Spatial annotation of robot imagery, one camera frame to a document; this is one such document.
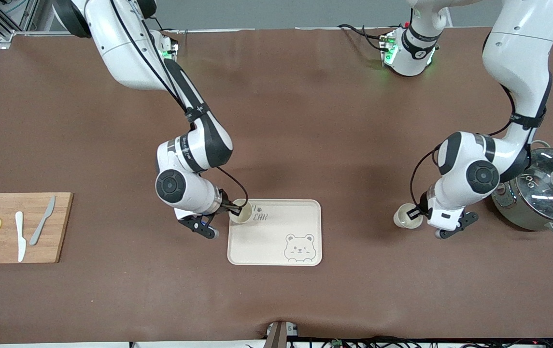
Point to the white IKEA cup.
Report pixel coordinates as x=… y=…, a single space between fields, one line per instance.
x=243 y=217
x=404 y=220

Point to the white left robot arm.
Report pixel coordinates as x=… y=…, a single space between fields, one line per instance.
x=517 y=48

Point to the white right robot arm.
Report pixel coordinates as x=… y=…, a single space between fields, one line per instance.
x=126 y=53

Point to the white bear print tray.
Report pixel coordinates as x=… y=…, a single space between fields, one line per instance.
x=271 y=241

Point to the pale green electric pot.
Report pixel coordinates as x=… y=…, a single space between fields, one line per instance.
x=513 y=212

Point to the glass pot lid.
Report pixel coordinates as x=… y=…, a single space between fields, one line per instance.
x=546 y=193

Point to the brown table mat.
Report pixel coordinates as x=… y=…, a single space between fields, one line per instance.
x=305 y=121

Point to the wooden cutting board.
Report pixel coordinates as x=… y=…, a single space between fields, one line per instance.
x=59 y=212

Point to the grey plastic knife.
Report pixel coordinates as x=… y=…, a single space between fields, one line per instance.
x=42 y=222

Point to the white plastic knife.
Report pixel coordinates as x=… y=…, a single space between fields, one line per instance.
x=20 y=237

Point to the table edge clamp bracket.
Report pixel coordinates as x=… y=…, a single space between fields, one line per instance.
x=280 y=334

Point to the aluminium frame profile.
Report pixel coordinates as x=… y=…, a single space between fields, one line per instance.
x=6 y=35

